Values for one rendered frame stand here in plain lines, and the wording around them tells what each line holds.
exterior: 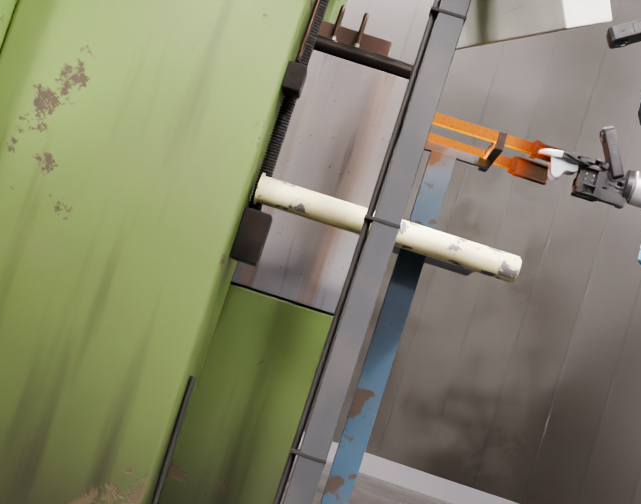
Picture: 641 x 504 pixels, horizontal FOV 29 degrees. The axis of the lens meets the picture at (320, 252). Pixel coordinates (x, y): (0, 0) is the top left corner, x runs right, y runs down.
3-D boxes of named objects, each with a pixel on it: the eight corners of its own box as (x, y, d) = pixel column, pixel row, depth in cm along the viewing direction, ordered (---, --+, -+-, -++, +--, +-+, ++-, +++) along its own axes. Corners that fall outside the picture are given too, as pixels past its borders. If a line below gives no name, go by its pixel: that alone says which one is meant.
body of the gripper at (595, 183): (573, 189, 271) (627, 206, 270) (584, 152, 271) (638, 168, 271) (567, 194, 278) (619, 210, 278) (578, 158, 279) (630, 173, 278)
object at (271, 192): (510, 287, 205) (519, 256, 205) (515, 285, 199) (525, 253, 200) (254, 205, 206) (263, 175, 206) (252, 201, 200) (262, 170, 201)
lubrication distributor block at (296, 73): (299, 99, 204) (307, 74, 204) (299, 91, 198) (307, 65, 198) (282, 93, 204) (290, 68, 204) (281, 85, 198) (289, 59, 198)
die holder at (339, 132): (336, 322, 260) (400, 120, 264) (339, 316, 223) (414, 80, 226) (80, 240, 262) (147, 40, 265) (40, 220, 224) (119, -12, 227)
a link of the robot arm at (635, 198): (657, 173, 270) (649, 179, 279) (637, 167, 271) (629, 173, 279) (648, 206, 270) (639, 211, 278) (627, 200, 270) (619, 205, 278)
